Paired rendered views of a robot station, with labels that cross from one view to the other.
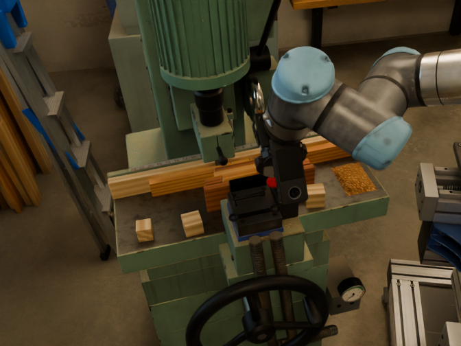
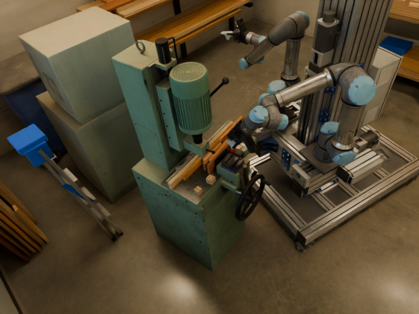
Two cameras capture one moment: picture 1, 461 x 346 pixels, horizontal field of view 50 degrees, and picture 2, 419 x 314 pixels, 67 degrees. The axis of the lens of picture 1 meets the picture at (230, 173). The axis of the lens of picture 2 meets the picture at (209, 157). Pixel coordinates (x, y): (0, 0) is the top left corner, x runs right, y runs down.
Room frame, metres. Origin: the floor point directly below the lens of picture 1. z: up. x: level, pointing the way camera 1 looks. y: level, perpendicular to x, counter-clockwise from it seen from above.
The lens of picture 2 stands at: (-0.15, 0.78, 2.26)
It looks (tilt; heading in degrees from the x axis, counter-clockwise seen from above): 46 degrees down; 321
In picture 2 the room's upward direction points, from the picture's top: 7 degrees counter-clockwise
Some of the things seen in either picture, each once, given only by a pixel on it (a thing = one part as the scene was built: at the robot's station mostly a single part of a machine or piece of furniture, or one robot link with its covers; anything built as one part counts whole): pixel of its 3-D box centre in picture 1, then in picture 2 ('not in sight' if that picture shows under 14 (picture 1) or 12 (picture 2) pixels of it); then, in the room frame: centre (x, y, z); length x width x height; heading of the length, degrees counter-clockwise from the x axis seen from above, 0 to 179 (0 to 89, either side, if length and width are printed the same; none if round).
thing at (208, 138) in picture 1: (213, 132); (196, 145); (0.88, 0.03, 1.03); 0.14 x 0.07 x 0.09; 9
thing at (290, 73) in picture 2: not in sight; (291, 56); (0.89, -0.83, 1.19); 0.15 x 0.12 x 0.55; 90
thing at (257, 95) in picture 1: (254, 99); not in sight; (1.01, -0.07, 1.02); 0.12 x 0.03 x 0.12; 9
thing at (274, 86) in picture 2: not in sight; (277, 92); (0.89, -0.70, 0.98); 0.13 x 0.12 x 0.14; 90
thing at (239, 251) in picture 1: (261, 230); (233, 168); (0.68, -0.05, 0.92); 0.15 x 0.13 x 0.09; 99
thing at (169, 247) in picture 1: (252, 216); (221, 167); (0.77, -0.04, 0.87); 0.61 x 0.30 x 0.06; 99
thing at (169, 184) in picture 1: (276, 162); (215, 145); (0.89, -0.11, 0.92); 0.60 x 0.02 x 0.04; 99
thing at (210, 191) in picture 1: (260, 187); (221, 156); (0.79, -0.06, 0.93); 0.25 x 0.01 x 0.07; 99
